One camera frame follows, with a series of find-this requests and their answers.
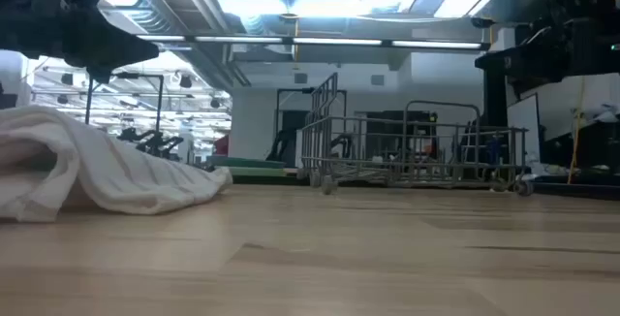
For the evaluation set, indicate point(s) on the grey wall box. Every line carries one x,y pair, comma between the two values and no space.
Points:
300,78
377,80

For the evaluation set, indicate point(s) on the white board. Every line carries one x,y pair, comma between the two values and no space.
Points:
524,127

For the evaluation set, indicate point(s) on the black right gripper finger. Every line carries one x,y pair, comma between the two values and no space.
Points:
504,61

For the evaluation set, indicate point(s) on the white striped dish towel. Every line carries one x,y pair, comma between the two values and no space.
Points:
111,170

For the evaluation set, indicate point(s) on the black upright pillar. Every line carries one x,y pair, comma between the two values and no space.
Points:
495,103

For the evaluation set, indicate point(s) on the black metal stand frame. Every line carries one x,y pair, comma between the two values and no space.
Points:
160,103

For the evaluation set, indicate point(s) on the long ceiling light bar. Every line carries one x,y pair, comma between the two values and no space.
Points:
334,41

